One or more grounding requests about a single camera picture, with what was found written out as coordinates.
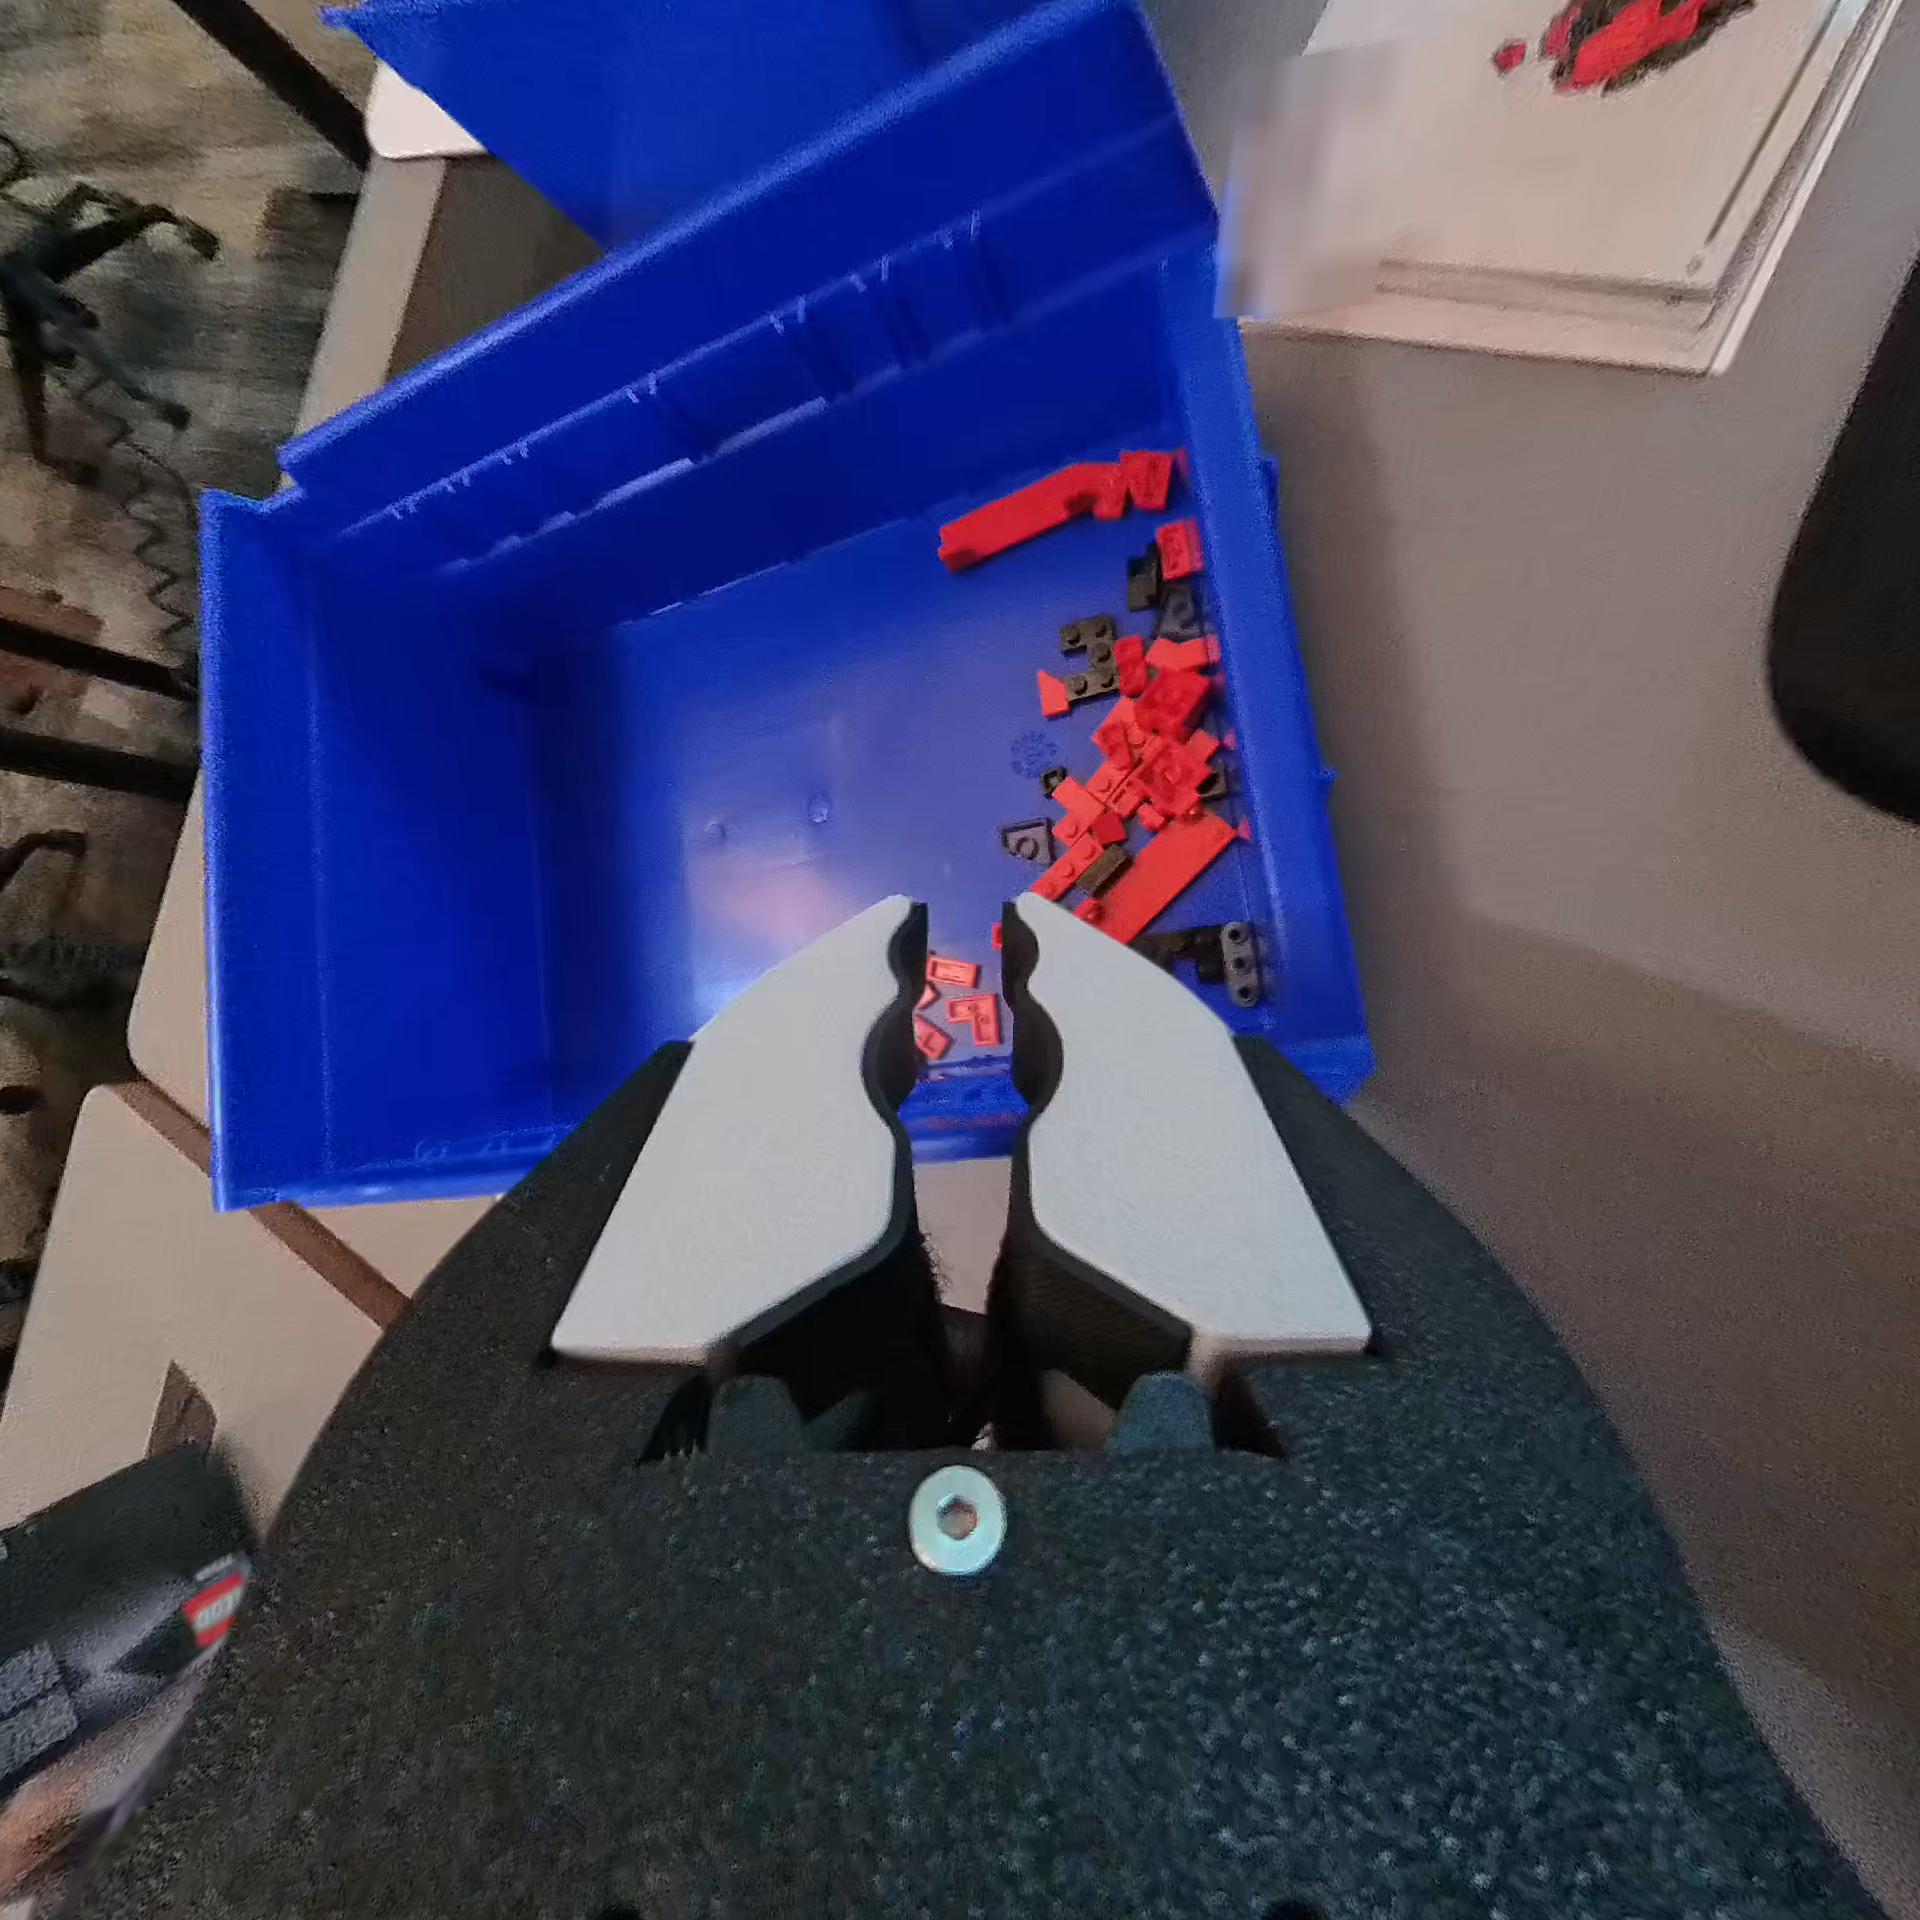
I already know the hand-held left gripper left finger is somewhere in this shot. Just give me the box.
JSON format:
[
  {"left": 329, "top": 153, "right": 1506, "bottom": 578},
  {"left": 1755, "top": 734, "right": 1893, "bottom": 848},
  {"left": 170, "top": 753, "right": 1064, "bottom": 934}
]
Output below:
[{"left": 550, "top": 897, "right": 951, "bottom": 1447}]

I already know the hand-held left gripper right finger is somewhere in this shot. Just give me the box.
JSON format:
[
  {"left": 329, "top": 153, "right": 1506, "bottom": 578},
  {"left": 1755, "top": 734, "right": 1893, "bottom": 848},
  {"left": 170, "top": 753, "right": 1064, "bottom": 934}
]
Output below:
[{"left": 982, "top": 892, "right": 1377, "bottom": 1447}]

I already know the pile of red lego pieces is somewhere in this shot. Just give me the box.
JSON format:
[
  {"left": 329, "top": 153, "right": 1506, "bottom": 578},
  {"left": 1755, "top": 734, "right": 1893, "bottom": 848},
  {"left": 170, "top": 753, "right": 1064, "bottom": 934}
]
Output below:
[{"left": 900, "top": 447, "right": 1265, "bottom": 1075}]

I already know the blue plastic storage bin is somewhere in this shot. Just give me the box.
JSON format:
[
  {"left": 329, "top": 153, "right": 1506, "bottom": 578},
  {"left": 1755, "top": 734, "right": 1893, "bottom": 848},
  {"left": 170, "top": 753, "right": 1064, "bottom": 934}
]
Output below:
[
  {"left": 198, "top": 0, "right": 1375, "bottom": 1214},
  {"left": 323, "top": 0, "right": 1055, "bottom": 248}
]

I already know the lego instruction booklet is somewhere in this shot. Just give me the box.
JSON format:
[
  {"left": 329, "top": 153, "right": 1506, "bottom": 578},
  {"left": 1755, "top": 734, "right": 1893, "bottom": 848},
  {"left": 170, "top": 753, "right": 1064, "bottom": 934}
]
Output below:
[{"left": 1239, "top": 0, "right": 1900, "bottom": 378}]

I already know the orange car lego box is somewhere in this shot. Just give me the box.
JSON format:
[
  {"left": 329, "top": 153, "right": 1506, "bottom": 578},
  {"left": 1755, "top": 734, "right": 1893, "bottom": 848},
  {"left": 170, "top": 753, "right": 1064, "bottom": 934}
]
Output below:
[{"left": 0, "top": 1447, "right": 258, "bottom": 1910}]

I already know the black dimpled cushion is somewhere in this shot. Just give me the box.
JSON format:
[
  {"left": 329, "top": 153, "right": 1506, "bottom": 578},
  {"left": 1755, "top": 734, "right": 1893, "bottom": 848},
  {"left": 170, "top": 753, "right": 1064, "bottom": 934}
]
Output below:
[{"left": 1767, "top": 291, "right": 1920, "bottom": 824}]

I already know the black swivel chair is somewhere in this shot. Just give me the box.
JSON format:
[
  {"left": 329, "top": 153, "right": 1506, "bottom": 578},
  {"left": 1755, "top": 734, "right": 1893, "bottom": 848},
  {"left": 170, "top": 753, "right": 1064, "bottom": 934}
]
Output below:
[{"left": 0, "top": 142, "right": 222, "bottom": 450}]

